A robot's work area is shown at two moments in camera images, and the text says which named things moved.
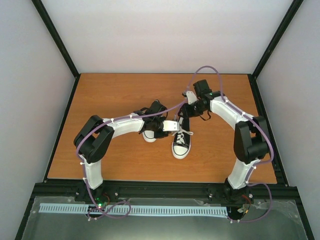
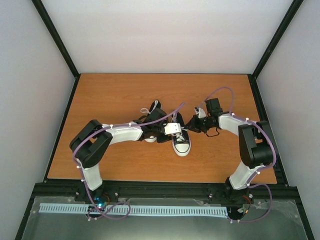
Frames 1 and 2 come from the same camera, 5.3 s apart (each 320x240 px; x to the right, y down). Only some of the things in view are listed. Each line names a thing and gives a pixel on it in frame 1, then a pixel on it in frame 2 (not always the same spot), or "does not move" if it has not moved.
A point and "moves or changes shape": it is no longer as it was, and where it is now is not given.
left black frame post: [59, 43] does not move
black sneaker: [181, 143] does not move
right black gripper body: [195, 111] → [204, 124]
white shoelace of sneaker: [180, 136] moves or changes shape
